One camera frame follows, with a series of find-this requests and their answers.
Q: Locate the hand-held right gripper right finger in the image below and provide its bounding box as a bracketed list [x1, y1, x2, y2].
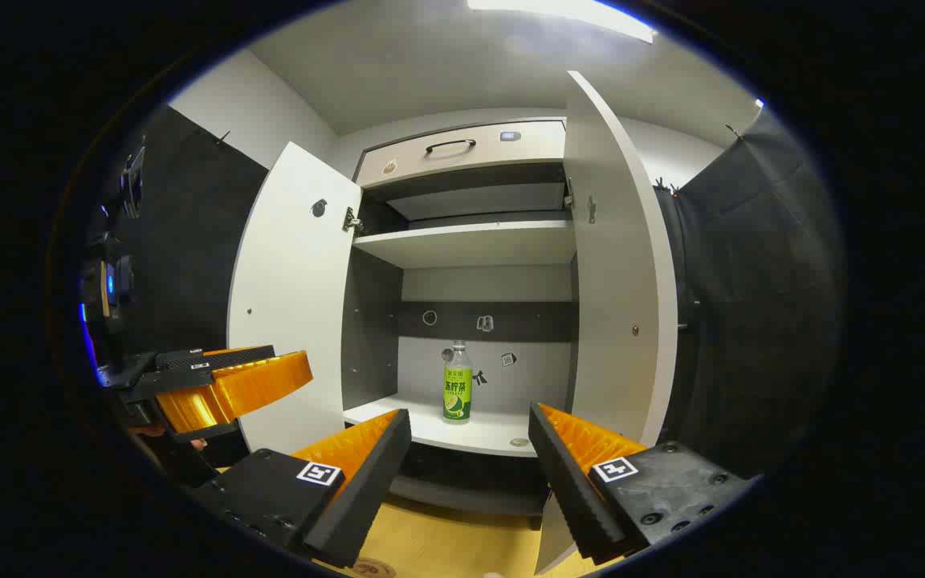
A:
[528, 403, 756, 567]

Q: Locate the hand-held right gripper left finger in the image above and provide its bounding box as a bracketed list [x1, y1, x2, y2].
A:
[189, 408, 413, 569]

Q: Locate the white cabinet door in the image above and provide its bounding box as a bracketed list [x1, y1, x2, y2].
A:
[226, 142, 363, 456]
[533, 71, 680, 576]

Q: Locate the green label bottle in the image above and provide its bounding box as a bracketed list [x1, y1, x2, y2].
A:
[442, 340, 474, 424]

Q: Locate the white and grey cabinet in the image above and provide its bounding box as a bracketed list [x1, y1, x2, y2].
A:
[340, 119, 580, 519]

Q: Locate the white cabinet shelf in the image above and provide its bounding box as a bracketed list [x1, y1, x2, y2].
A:
[352, 221, 577, 270]

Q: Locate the beige cabinet drawer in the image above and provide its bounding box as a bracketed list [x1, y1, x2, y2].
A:
[354, 120, 568, 189]

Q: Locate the long ceiling light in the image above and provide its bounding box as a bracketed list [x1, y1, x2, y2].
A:
[467, 0, 656, 43]

